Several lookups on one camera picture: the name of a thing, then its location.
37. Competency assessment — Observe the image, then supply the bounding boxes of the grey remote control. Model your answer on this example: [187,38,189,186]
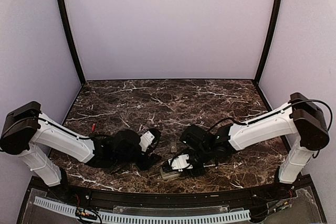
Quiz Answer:
[160,168,183,181]

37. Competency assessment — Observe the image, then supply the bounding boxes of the grey battery cover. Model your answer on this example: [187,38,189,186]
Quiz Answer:
[170,141,177,153]

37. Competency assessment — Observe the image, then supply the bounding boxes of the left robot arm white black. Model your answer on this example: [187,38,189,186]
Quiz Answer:
[1,101,161,201]

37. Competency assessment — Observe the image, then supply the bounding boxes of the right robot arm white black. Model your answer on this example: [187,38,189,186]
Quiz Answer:
[169,92,331,200]

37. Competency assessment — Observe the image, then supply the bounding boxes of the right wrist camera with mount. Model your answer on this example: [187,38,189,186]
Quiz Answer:
[161,154,193,173]

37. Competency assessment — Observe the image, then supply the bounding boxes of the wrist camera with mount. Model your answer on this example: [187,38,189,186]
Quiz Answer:
[139,128,161,153]
[161,154,193,173]

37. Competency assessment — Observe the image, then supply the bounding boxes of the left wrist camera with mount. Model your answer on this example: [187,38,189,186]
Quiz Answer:
[139,128,161,153]

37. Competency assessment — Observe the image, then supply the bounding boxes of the white slotted cable duct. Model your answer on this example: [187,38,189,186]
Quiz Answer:
[34,196,250,223]

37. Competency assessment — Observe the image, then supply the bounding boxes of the black front rail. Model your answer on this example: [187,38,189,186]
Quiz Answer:
[28,176,313,211]

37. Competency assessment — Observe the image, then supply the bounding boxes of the left black frame post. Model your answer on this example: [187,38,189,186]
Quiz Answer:
[57,0,86,85]

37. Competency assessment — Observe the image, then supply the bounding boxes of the black frame post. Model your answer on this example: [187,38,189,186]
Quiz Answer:
[254,0,281,86]
[57,0,86,85]

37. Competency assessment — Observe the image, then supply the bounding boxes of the right black frame post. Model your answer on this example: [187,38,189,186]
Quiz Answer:
[254,0,281,86]

